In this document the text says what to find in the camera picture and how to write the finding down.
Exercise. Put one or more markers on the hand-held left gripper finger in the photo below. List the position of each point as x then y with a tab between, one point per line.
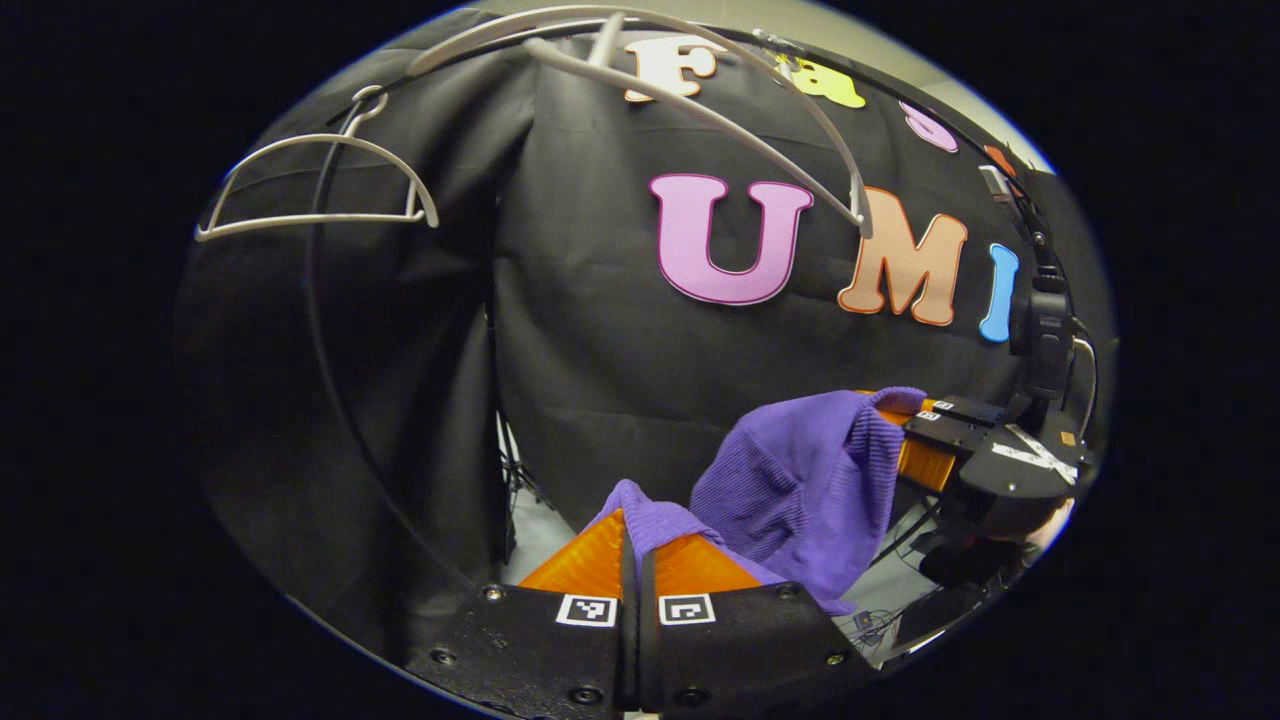
628	640
650	640

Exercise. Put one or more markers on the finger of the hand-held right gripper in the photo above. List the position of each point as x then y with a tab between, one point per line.
945	435
970	410

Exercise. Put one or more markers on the purple ribbed shirt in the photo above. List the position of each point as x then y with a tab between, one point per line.
800	480

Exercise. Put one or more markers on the white hanger with taped hook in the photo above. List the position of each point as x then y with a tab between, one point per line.
700	112

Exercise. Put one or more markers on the black clothes rack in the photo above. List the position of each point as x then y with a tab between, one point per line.
312	260

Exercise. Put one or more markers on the white plastic hanger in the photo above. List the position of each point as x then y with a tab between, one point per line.
300	218

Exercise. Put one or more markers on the black tripod stand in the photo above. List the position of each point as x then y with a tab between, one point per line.
517	478

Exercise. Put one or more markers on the black backdrop cloth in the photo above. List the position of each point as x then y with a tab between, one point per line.
600	400

